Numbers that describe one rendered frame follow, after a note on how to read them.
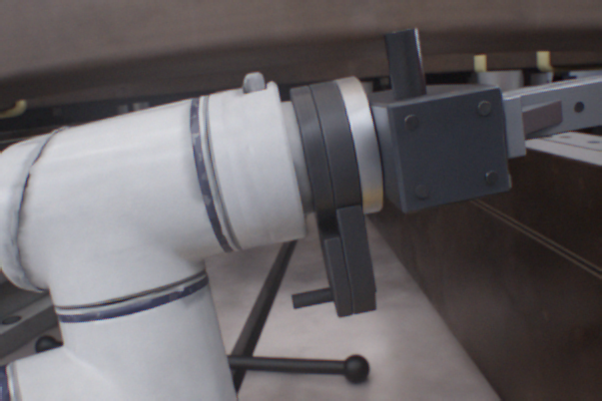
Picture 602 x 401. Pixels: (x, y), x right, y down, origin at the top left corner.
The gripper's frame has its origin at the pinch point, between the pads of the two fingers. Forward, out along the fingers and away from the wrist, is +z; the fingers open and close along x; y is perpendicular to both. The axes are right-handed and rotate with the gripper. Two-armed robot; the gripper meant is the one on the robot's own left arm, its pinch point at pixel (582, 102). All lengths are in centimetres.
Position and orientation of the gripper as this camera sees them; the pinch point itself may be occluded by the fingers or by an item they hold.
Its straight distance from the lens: 31.4
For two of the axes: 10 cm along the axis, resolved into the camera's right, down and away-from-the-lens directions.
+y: -2.0, -9.5, -2.5
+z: 9.8, -2.0, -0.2
